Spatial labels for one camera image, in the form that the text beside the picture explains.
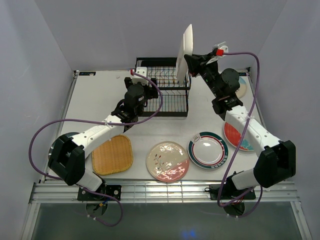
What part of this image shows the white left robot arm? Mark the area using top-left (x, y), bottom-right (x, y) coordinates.
top-left (48, 77), bottom-right (160, 200)

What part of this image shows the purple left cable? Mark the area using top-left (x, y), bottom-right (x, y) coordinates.
top-left (28, 72), bottom-right (164, 227)

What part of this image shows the white rectangular plate black rim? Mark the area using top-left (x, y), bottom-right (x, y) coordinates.
top-left (176, 24), bottom-right (194, 86)

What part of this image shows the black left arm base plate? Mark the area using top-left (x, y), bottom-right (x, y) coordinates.
top-left (76, 184), bottom-right (122, 202)

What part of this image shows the white plate green red rim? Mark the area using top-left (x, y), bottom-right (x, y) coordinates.
top-left (187, 131), bottom-right (229, 170)

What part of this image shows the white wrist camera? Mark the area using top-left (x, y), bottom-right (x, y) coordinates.
top-left (130, 66), bottom-right (149, 86)
top-left (206, 41), bottom-right (229, 65)

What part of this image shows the cream plate blue top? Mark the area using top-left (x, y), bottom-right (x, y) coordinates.
top-left (235, 76), bottom-right (247, 99)

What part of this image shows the woven bamboo square tray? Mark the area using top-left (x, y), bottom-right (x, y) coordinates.
top-left (92, 135), bottom-right (134, 176)

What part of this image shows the dark teal round plate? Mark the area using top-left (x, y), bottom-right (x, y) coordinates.
top-left (48, 132), bottom-right (78, 170)

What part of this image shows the black wire dish rack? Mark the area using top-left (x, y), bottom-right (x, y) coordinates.
top-left (135, 57), bottom-right (192, 118)

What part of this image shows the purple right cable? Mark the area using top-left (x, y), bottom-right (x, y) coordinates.
top-left (199, 51), bottom-right (264, 219)

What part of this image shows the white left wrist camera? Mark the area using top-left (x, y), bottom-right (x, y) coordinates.
top-left (130, 66), bottom-right (149, 86)

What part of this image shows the aluminium front frame rail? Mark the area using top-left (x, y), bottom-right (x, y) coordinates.
top-left (29, 180), bottom-right (300, 204)

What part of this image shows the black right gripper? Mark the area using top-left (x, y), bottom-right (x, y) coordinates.
top-left (184, 52), bottom-right (222, 98)

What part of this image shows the cream pink floral plate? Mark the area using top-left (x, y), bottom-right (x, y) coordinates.
top-left (146, 141), bottom-right (190, 183)

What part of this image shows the red plate blue flower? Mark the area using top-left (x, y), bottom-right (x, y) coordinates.
top-left (223, 122), bottom-right (254, 152)

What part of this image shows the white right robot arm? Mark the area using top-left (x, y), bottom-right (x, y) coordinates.
top-left (183, 50), bottom-right (297, 199)

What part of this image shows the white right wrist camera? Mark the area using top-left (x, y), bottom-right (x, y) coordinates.
top-left (206, 41), bottom-right (229, 65)

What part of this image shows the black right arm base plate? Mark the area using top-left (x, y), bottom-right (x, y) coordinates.
top-left (204, 184), bottom-right (256, 200)

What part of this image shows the purple cable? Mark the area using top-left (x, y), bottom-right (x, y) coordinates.
top-left (28, 72), bottom-right (164, 227)
top-left (199, 51), bottom-right (264, 219)

